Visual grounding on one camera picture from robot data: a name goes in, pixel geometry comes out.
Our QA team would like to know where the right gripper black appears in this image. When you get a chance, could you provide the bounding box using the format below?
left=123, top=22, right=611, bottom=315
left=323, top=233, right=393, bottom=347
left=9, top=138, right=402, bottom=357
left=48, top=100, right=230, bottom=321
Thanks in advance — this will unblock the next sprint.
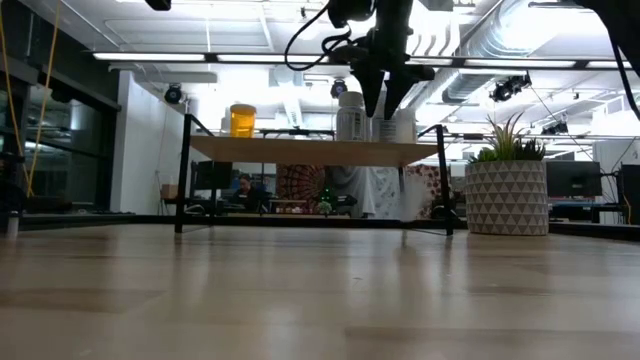
left=332, top=0, right=436, bottom=122

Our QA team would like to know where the small green plant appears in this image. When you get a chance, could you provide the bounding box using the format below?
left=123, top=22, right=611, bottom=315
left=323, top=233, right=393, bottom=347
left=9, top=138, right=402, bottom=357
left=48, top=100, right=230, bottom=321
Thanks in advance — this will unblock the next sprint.
left=317, top=187, right=335, bottom=216

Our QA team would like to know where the black aluminium table frame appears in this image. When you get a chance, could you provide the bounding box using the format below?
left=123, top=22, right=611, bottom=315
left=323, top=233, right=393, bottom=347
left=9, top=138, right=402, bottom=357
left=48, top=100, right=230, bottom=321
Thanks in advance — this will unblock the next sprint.
left=19, top=212, right=640, bottom=244

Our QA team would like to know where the white floral cloth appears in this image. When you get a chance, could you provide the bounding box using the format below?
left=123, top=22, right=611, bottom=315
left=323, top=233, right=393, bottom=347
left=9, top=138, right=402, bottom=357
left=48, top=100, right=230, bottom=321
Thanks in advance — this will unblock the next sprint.
left=369, top=166, right=401, bottom=220

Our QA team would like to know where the black monitor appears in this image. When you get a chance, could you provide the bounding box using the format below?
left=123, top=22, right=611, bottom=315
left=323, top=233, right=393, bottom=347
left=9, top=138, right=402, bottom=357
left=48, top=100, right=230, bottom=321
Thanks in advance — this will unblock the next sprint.
left=618, top=163, right=640, bottom=226
left=545, top=159, right=604, bottom=199
left=193, top=160, right=235, bottom=192

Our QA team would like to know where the mandala tapestry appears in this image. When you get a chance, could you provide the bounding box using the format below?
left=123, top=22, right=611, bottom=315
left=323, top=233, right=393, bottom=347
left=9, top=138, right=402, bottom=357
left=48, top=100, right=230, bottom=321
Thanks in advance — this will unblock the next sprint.
left=276, top=163, right=329, bottom=214

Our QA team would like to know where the grey cloth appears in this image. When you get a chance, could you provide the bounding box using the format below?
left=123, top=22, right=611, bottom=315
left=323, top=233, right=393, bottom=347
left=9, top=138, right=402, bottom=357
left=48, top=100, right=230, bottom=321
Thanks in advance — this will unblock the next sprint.
left=327, top=165, right=377, bottom=219

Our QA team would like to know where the overhead bar with light strips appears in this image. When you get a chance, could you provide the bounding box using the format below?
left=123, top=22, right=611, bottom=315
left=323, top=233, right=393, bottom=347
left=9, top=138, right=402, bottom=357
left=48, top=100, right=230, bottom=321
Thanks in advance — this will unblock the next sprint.
left=92, top=49, right=640, bottom=71

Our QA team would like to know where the red patterned cloth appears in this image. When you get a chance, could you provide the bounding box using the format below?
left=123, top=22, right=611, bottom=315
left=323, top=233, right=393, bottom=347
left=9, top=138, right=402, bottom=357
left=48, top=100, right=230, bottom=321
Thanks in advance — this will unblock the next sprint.
left=403, top=163, right=454, bottom=220

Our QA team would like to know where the amber bottle with white cap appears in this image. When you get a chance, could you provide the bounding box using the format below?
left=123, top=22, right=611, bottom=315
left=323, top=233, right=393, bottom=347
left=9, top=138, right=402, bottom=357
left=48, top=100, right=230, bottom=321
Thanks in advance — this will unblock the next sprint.
left=229, top=103, right=258, bottom=139

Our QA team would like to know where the succulent in triangle-patterned pot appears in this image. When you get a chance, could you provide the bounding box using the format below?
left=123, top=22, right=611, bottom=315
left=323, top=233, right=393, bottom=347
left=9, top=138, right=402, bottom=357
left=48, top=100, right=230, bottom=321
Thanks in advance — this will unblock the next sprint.
left=463, top=110, right=550, bottom=237

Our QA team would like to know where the white melatonin bottle blue label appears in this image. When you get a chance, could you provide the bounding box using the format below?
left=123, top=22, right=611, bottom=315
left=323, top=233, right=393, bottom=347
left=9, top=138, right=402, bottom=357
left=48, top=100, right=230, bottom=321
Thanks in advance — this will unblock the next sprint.
left=335, top=90, right=369, bottom=143

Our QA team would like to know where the wooden shelf with black legs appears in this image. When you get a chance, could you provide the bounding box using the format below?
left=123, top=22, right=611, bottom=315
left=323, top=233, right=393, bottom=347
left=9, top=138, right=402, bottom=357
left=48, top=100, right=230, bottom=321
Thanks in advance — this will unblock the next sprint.
left=173, top=113, right=455, bottom=237

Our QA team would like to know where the white bottle with colourful label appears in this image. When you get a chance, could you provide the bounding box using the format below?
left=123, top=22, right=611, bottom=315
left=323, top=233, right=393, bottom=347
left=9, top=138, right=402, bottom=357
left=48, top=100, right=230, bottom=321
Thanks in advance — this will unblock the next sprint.
left=378, top=115, right=403, bottom=144

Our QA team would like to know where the person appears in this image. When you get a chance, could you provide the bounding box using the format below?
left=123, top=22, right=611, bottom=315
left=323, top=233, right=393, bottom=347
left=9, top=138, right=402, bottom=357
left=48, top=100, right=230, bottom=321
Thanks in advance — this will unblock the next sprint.
left=230, top=173, right=269, bottom=214

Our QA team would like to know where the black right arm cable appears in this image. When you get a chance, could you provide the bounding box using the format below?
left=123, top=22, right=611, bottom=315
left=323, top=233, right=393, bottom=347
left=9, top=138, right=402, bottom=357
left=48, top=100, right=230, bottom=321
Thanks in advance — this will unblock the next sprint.
left=283, top=2, right=354, bottom=72

